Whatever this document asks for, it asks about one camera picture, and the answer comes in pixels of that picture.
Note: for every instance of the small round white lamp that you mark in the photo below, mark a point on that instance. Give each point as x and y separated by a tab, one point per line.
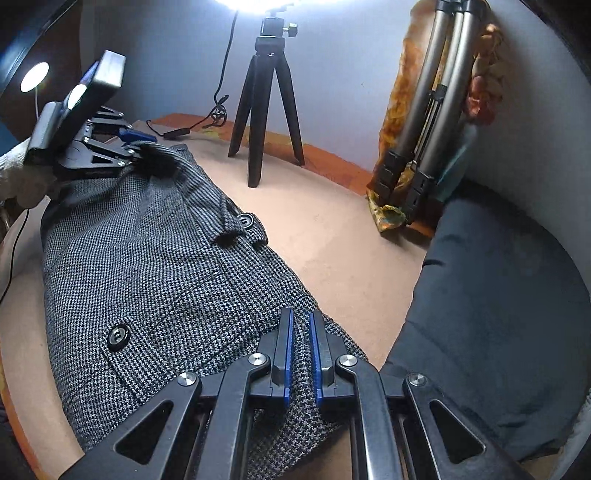
34	76

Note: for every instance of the grey houndstooth pants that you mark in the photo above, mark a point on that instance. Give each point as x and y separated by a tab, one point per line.
161	258

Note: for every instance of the dark blue garment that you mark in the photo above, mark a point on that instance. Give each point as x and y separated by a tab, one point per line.
485	300

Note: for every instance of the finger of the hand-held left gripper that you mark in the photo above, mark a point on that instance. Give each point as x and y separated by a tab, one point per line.
113	154
134	135

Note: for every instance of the small black tripod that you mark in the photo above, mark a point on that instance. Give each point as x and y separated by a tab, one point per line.
270	50

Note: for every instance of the orange patterned cloth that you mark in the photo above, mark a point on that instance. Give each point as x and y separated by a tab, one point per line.
406	78

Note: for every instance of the beige blanket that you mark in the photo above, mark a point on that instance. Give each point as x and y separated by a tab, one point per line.
323	221

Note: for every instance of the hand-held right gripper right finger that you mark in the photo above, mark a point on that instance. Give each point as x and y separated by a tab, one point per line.
317	360

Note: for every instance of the person's left hand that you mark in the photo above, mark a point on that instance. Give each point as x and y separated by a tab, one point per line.
23	184

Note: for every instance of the folded silver tripod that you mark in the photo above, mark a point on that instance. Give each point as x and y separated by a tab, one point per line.
443	69

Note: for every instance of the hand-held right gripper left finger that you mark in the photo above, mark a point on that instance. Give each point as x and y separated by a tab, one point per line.
286	355

